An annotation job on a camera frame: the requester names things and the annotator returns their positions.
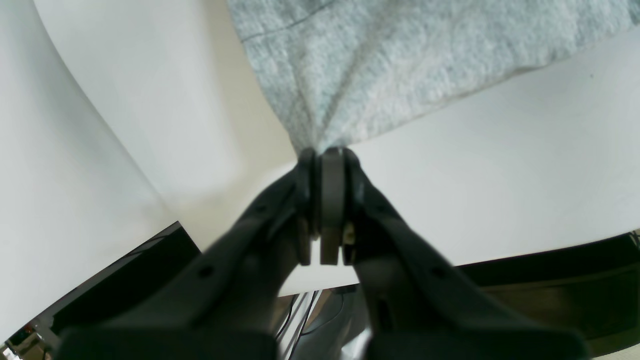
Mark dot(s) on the grey Hugging Face t-shirt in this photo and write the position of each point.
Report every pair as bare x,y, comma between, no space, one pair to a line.
339,72

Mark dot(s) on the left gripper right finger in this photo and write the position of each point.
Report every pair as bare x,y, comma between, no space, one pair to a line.
420,306

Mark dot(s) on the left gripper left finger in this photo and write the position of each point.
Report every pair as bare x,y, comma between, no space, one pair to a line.
220,307

